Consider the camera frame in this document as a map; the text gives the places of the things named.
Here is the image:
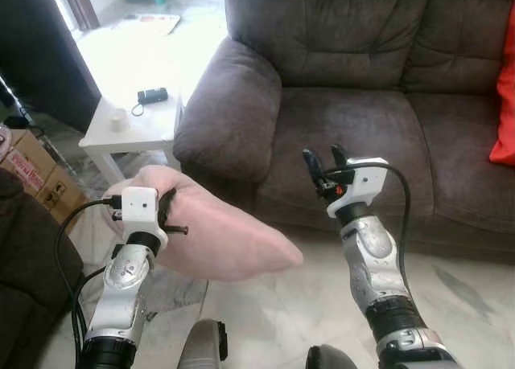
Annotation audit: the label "dark brown armchair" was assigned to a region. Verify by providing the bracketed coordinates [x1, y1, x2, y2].
[0, 170, 85, 369]

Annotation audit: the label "dark brown curtain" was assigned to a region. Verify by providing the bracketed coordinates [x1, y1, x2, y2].
[60, 0, 101, 32]

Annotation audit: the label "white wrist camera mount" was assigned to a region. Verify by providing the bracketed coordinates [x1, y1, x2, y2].
[119, 187, 168, 249]
[328, 158, 389, 219]

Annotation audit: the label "red pillow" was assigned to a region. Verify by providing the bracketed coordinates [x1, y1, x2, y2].
[489, 3, 515, 167]

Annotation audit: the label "robot right leg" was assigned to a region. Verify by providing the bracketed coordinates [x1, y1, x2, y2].
[306, 345, 359, 369]

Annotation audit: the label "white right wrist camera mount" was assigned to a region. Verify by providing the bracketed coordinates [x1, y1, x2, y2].
[328, 158, 389, 219]

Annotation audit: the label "cardboard box black symbols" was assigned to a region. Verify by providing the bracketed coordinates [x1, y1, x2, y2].
[36, 172, 88, 225]

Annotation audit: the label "cardboard box red print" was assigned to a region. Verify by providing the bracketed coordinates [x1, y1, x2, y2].
[0, 128, 59, 195]

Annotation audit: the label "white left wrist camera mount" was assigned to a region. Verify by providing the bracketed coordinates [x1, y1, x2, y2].
[119, 187, 168, 249]

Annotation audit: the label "black device with cord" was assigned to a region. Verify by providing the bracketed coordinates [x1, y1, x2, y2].
[131, 88, 170, 117]

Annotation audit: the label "brown suede sofa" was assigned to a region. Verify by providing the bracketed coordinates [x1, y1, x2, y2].
[173, 0, 515, 257]

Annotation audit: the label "white side table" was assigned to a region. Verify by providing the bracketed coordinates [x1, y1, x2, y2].
[78, 92, 184, 185]

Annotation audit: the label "patterned floor mat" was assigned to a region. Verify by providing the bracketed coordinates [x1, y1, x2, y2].
[113, 13, 182, 36]

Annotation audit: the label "small white cup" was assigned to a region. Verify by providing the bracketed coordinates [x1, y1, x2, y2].
[109, 109, 130, 133]

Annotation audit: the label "pink cat face pillow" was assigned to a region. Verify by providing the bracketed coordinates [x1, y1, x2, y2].
[103, 165, 305, 283]

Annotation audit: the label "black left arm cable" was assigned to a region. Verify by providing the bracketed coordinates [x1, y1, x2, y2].
[55, 194, 123, 362]

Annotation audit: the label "black device with cables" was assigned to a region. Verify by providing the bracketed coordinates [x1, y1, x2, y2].
[0, 104, 49, 141]

